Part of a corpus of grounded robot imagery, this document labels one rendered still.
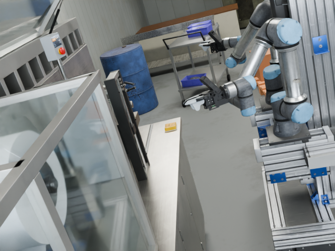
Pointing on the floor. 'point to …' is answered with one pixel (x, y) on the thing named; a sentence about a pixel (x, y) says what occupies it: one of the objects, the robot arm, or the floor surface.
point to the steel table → (168, 33)
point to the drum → (132, 75)
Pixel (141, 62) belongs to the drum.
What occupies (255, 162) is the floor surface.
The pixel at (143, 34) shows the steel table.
